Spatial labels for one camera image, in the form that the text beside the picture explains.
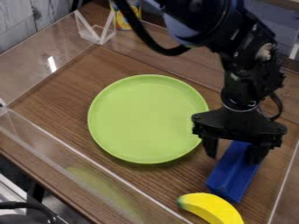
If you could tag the yellow toy banana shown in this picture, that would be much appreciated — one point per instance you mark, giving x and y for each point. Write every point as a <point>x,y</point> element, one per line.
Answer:
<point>210,207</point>

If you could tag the clear acrylic enclosure wall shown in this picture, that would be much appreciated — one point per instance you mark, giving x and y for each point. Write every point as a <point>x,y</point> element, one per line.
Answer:
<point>51,76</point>

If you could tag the blue star-shaped block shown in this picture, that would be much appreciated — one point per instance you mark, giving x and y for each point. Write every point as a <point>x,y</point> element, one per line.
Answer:
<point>233,174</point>

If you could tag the green round plate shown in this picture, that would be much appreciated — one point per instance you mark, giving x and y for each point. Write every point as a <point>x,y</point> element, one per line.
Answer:
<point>140,119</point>

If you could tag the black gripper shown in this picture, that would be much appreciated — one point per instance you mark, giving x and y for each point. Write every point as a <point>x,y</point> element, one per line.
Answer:
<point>241,126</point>

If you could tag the clear acrylic corner bracket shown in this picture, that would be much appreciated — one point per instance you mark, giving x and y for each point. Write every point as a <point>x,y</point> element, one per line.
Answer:
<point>95,33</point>

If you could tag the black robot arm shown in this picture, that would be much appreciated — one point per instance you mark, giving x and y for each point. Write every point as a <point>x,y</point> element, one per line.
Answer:
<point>222,25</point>

